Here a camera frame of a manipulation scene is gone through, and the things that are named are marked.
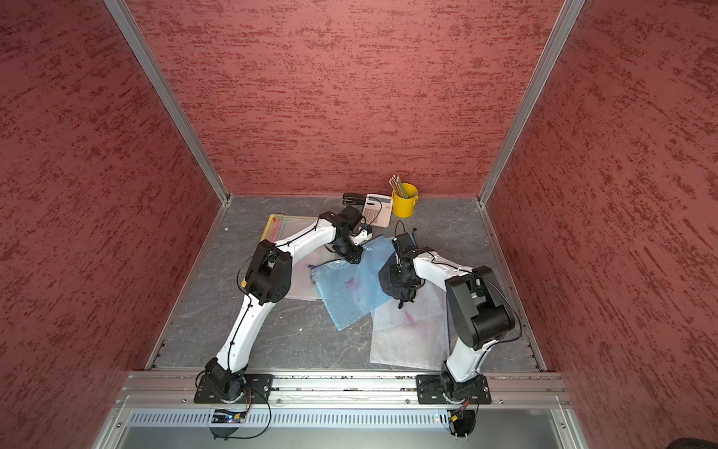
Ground dark grey cloth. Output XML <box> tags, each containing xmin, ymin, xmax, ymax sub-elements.
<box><xmin>379</xmin><ymin>261</ymin><xmax>424</xmax><ymax>309</ymax></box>

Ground blue mesh document bag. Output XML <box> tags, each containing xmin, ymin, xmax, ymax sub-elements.
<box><xmin>312</xmin><ymin>236</ymin><xmax>395</xmax><ymax>331</ymax></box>

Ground green mesh document bag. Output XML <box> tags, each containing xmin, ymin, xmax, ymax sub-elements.
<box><xmin>286</xmin><ymin>247</ymin><xmax>337</xmax><ymax>301</ymax></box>

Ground yellow mesh document bag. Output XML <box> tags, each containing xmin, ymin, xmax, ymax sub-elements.
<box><xmin>262</xmin><ymin>214</ymin><xmax>317</xmax><ymax>242</ymax></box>

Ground clear white mesh document bag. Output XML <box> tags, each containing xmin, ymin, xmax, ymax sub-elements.
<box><xmin>370</xmin><ymin>282</ymin><xmax>450</xmax><ymax>372</ymax></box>

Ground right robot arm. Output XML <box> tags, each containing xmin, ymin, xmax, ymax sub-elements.
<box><xmin>379</xmin><ymin>248</ymin><xmax>518</xmax><ymax>403</ymax></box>

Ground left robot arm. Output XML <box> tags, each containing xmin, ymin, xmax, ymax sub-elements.
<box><xmin>197</xmin><ymin>206</ymin><xmax>372</xmax><ymax>403</ymax></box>

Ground black stapler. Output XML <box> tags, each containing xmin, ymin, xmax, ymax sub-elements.
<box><xmin>342</xmin><ymin>193</ymin><xmax>366</xmax><ymax>207</ymax></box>

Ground yellow mug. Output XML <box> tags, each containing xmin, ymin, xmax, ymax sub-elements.
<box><xmin>393</xmin><ymin>183</ymin><xmax>419</xmax><ymax>219</ymax></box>

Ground pink calculator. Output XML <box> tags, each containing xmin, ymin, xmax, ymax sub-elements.
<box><xmin>363</xmin><ymin>194</ymin><xmax>394</xmax><ymax>228</ymax></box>

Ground pencils in mug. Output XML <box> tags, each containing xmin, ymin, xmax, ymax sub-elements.
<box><xmin>389</xmin><ymin>175</ymin><xmax>409</xmax><ymax>198</ymax></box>

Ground perforated metal strip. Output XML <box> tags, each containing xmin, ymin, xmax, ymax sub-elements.
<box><xmin>127</xmin><ymin>408</ymin><xmax>449</xmax><ymax>430</ymax></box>

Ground right black connector box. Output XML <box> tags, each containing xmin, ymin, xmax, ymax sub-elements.
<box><xmin>448</xmin><ymin>400</ymin><xmax>477</xmax><ymax>439</ymax></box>

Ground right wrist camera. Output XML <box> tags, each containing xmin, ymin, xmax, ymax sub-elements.
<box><xmin>392</xmin><ymin>232</ymin><xmax>418</xmax><ymax>259</ymax></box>

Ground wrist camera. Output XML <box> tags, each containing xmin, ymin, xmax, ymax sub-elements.
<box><xmin>392</xmin><ymin>232</ymin><xmax>418</xmax><ymax>259</ymax></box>
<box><xmin>338</xmin><ymin>205</ymin><xmax>364</xmax><ymax>233</ymax></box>

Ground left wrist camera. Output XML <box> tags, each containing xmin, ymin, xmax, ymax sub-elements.
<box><xmin>338</xmin><ymin>205</ymin><xmax>364</xmax><ymax>233</ymax></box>

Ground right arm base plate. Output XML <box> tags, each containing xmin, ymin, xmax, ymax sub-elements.
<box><xmin>416</xmin><ymin>373</ymin><xmax>492</xmax><ymax>405</ymax></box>

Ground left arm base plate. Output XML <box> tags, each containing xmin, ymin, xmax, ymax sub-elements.
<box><xmin>193</xmin><ymin>373</ymin><xmax>275</xmax><ymax>405</ymax></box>

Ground left circuit board with cables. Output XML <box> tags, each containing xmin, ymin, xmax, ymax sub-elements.
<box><xmin>209</xmin><ymin>387</ymin><xmax>273</xmax><ymax>441</ymax></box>

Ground aluminium front rail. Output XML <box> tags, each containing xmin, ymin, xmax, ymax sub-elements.
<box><xmin>115</xmin><ymin>370</ymin><xmax>573</xmax><ymax>410</ymax></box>

